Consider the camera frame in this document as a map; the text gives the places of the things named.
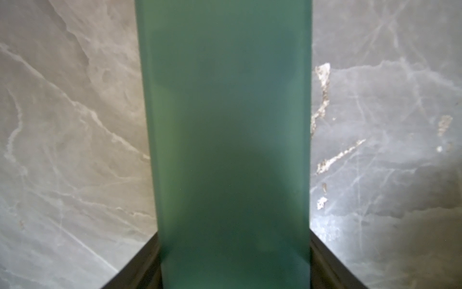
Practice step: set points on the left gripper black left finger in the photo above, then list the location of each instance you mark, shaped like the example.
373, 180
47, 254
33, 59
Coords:
143, 271

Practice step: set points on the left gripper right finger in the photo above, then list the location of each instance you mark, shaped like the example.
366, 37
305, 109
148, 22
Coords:
327, 271

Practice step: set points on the dark green pencil case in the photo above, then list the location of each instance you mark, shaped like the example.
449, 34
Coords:
226, 88

